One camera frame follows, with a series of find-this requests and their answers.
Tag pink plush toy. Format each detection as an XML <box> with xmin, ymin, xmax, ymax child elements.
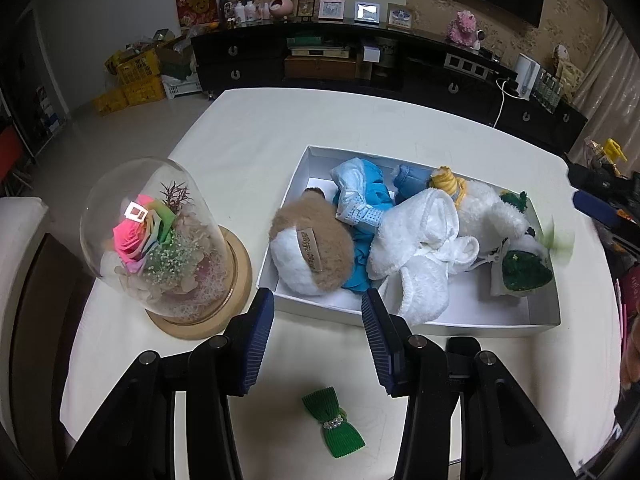
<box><xmin>447</xmin><ymin>10</ymin><xmax>485</xmax><ymax>51</ymax></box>

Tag white chair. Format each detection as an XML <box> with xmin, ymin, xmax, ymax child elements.
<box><xmin>0</xmin><ymin>197</ymin><xmax>49</xmax><ymax>439</ymax></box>

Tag white appliance on cabinet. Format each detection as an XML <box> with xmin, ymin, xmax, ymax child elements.
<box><xmin>514</xmin><ymin>53</ymin><xmax>540</xmax><ymax>100</ymax></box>

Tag light blue fabric bow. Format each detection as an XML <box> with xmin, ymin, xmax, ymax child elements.
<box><xmin>330</xmin><ymin>157</ymin><xmax>394</xmax><ymax>233</ymax></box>

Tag white towel with chain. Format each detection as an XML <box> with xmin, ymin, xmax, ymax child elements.
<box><xmin>472</xmin><ymin>234</ymin><xmax>553</xmax><ymax>297</ymax></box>

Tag black tv cabinet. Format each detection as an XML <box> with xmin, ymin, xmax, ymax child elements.
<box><xmin>191</xmin><ymin>22</ymin><xmax>587</xmax><ymax>156</ymax></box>

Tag yellow plastic crates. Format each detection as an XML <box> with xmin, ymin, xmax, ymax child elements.
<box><xmin>92</xmin><ymin>47</ymin><xmax>166</xmax><ymax>116</ymax></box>

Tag glass dome with flowers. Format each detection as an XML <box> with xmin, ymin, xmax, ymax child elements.
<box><xmin>79</xmin><ymin>157</ymin><xmax>253</xmax><ymax>340</ymax></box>

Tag dark green ribbed bow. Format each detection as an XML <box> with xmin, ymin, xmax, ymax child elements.
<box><xmin>302</xmin><ymin>387</ymin><xmax>366</xmax><ymax>458</ymax></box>

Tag turquoise braided scrunchie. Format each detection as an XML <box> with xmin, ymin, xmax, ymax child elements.
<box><xmin>343</xmin><ymin>159</ymin><xmax>394</xmax><ymax>294</ymax></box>

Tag white cardboard box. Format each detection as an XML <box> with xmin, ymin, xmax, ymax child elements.
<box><xmin>258</xmin><ymin>146</ymin><xmax>563</xmax><ymax>337</ymax></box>

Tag white power cable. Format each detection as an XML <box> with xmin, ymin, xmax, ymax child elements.
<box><xmin>491</xmin><ymin>78</ymin><xmax>524</xmax><ymax>130</ymax></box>

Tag light green fabric bow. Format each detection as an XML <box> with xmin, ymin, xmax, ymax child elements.
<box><xmin>541</xmin><ymin>219</ymin><xmax>575</xmax><ymax>266</ymax></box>

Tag green white yellow pompom sock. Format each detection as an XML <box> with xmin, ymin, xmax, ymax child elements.
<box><xmin>491</xmin><ymin>191</ymin><xmax>553</xmax><ymax>297</ymax></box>

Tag brown white plush ball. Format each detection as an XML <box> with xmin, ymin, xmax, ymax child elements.
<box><xmin>269</xmin><ymin>188</ymin><xmax>354</xmax><ymax>297</ymax></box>

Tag picture frame with blue photo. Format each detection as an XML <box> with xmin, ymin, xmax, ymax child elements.
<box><xmin>354</xmin><ymin>1</ymin><xmax>381</xmax><ymax>25</ymax></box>

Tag white fluffy towel bundle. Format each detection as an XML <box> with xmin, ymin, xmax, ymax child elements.
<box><xmin>367</xmin><ymin>188</ymin><xmax>480</xmax><ymax>326</ymax></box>

